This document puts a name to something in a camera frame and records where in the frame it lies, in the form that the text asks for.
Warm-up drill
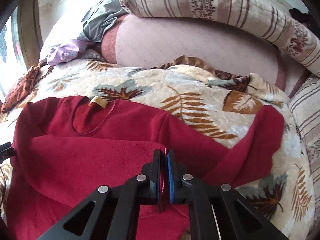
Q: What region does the red knit sweater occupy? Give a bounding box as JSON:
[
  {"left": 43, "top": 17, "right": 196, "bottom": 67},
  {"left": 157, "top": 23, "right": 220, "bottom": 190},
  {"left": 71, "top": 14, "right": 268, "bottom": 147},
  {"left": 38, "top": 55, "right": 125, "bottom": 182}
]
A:
[{"left": 7, "top": 96, "right": 284, "bottom": 239}]

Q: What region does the orange floral folded cloth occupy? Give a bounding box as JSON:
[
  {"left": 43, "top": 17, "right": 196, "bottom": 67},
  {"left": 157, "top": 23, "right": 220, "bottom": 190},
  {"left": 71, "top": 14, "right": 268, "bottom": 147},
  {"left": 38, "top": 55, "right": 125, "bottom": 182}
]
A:
[{"left": 1, "top": 65, "right": 41, "bottom": 113}]

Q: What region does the leaf-patterned cream blanket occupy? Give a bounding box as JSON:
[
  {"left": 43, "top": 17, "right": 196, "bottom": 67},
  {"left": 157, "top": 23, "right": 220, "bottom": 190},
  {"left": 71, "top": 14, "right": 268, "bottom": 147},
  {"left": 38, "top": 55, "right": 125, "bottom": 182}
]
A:
[{"left": 1, "top": 60, "right": 315, "bottom": 239}]

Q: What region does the purple floral cloth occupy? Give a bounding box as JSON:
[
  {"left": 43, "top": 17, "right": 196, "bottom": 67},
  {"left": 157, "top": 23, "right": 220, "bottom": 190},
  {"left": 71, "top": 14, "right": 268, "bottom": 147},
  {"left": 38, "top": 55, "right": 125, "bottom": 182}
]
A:
[{"left": 46, "top": 40, "right": 90, "bottom": 66}]

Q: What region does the striped floral bed sheet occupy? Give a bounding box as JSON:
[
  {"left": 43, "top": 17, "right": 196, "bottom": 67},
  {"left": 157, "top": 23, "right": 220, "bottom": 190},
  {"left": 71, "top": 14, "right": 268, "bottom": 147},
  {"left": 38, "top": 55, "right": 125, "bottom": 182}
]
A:
[{"left": 287, "top": 74, "right": 320, "bottom": 221}]

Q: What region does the grey-blue crumpled garment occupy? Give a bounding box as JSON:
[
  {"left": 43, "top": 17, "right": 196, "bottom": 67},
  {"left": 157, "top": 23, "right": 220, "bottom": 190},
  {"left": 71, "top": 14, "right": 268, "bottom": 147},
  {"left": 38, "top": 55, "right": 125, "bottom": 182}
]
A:
[{"left": 77, "top": 0, "right": 127, "bottom": 43}]

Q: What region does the pink quilted pillow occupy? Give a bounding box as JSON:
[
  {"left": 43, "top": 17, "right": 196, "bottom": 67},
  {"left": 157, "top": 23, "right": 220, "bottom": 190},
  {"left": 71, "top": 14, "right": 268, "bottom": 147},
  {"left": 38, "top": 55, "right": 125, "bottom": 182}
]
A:
[{"left": 101, "top": 15, "right": 286, "bottom": 90}]

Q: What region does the striped floral bolster pillow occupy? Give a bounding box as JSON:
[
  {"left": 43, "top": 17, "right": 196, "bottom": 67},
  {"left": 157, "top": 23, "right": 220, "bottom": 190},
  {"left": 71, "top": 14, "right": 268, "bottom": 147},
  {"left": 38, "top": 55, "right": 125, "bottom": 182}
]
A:
[{"left": 119, "top": 0, "right": 319, "bottom": 76}]

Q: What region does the black garment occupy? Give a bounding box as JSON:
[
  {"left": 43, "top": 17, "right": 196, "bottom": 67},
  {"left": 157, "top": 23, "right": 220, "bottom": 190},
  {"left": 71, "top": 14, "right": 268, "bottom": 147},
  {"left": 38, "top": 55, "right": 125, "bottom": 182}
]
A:
[{"left": 289, "top": 8, "right": 318, "bottom": 30}]

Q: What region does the wooden window frame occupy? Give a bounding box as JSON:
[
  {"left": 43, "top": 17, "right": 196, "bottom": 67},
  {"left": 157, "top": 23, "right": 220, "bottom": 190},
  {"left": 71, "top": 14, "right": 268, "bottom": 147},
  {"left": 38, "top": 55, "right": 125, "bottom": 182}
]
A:
[{"left": 11, "top": 0, "right": 43, "bottom": 70}]

